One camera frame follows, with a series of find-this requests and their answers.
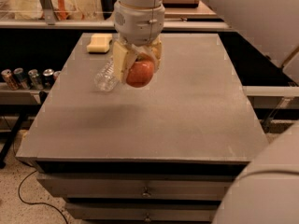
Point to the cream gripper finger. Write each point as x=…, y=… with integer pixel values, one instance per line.
x=152, y=52
x=123, y=58

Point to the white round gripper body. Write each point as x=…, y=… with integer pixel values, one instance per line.
x=139, y=23

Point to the red apple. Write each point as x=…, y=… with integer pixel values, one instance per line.
x=140, y=73

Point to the clear plastic water bottle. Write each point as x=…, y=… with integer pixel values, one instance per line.
x=105, y=79

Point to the yellow sponge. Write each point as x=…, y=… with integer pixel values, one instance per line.
x=100, y=43

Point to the red drink can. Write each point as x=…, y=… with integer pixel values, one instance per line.
x=56, y=75

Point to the dark drink can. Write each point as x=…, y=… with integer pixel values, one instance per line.
x=48, y=77

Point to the orange white bag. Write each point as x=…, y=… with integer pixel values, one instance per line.
x=67, y=10

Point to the green drink can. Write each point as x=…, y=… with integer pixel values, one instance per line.
x=36, y=79

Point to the grey drawer cabinet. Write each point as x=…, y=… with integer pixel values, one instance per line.
x=193, y=121

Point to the black table leg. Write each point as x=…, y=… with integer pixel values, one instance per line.
x=10, y=136

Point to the orange drink can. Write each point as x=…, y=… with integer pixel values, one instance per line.
x=8, y=77

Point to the upper grey drawer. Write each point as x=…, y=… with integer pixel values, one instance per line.
x=125, y=187

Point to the grey drawer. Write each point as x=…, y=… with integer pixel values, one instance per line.
x=125, y=187
x=141, y=211

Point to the lower grey drawer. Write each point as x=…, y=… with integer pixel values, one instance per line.
x=141, y=211

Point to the left metal bracket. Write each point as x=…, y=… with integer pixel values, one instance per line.
x=49, y=14

